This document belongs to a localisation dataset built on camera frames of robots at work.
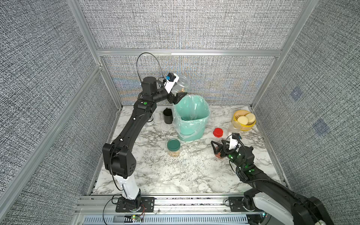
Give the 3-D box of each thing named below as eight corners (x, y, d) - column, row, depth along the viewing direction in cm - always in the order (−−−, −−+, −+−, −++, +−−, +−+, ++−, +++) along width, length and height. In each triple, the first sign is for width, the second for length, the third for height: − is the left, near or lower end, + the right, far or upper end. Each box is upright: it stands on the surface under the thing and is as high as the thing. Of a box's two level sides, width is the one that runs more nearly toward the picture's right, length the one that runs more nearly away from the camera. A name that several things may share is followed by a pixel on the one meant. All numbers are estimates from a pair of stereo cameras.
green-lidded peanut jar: (168, 157, 93) (167, 149, 84) (168, 146, 98) (167, 138, 90) (180, 157, 93) (180, 149, 84) (180, 146, 98) (180, 138, 90)
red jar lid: (213, 137, 102) (214, 136, 101) (212, 129, 107) (212, 127, 105) (223, 137, 102) (224, 136, 101) (221, 129, 107) (222, 127, 105)
